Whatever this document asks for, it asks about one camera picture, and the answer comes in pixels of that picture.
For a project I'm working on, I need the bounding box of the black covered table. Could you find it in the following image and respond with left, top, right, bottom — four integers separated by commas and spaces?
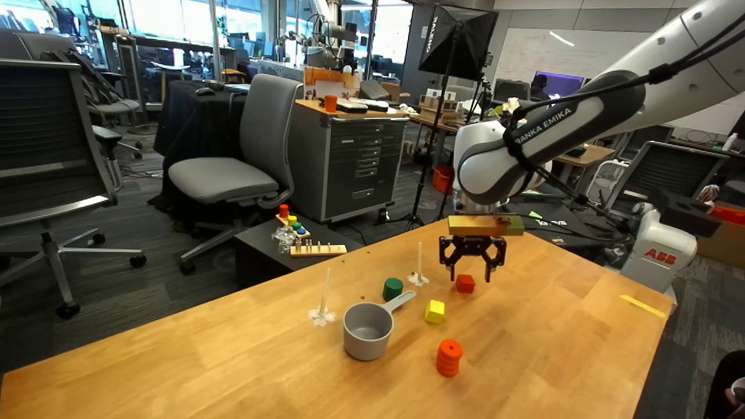
153, 78, 249, 158

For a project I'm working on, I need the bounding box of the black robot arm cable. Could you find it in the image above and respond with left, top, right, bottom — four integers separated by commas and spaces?
499, 9, 745, 208

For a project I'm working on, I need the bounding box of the white ABB robot base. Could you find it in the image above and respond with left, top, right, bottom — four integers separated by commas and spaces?
618, 208, 699, 295

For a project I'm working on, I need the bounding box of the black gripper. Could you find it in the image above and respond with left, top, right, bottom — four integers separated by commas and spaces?
437, 232, 510, 284

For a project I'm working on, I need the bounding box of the yellow tape strip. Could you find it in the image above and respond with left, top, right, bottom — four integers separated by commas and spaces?
617, 291, 667, 322

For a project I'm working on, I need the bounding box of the yellowish wrist camera bar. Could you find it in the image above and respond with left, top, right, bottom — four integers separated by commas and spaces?
447, 215, 525, 238

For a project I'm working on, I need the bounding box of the dark flat screen panel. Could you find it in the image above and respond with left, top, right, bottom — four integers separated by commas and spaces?
611, 137, 728, 220

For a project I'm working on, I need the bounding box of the black mesh office chair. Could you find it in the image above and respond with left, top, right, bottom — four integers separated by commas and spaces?
0, 55, 148, 322

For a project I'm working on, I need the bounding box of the black boxy device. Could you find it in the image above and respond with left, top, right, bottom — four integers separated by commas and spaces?
655, 189, 724, 240

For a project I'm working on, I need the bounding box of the orange cylinder block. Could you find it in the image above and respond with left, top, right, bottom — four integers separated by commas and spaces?
432, 337, 466, 379

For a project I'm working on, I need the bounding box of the black softbox light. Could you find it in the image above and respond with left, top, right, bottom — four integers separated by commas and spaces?
416, 7, 500, 81

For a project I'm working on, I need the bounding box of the white peg stand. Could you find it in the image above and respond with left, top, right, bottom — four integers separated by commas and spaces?
408, 240, 431, 289

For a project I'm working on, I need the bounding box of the gray drawer cabinet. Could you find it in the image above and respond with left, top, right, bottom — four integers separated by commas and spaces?
287, 100, 412, 225

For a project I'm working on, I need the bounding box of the brown cardboard box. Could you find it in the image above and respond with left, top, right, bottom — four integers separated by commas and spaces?
696, 200, 745, 272

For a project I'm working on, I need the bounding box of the gray office chair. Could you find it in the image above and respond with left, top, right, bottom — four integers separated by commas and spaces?
166, 73, 305, 274

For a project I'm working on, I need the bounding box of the black light stand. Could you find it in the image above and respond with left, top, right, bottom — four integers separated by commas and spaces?
404, 44, 486, 228

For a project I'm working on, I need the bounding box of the black case green sticker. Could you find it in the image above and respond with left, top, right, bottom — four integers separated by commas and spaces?
524, 197, 623, 251

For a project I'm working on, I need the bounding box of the clear plastic bag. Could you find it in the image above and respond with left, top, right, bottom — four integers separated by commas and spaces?
269, 225, 297, 256

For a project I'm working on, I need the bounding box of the wooden block tray toy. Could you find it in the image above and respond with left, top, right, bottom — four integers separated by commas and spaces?
287, 240, 348, 259

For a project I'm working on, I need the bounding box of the white wall whiteboard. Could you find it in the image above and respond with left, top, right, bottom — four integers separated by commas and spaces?
496, 28, 623, 83

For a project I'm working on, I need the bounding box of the green octagonal block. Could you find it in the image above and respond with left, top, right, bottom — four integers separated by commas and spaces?
381, 274, 404, 302

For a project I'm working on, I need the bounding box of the yellow cube block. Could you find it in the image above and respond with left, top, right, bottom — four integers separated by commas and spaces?
422, 299, 449, 327

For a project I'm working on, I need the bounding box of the gray pot with handle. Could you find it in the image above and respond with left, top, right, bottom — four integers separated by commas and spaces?
340, 289, 419, 363

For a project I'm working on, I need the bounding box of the colourful stacking toy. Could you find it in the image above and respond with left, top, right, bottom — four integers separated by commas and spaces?
273, 202, 312, 243

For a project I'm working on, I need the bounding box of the orange bucket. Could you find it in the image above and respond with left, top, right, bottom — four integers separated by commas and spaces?
431, 164, 456, 195

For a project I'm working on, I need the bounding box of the orange white box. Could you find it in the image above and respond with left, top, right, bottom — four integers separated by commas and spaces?
301, 65, 362, 100

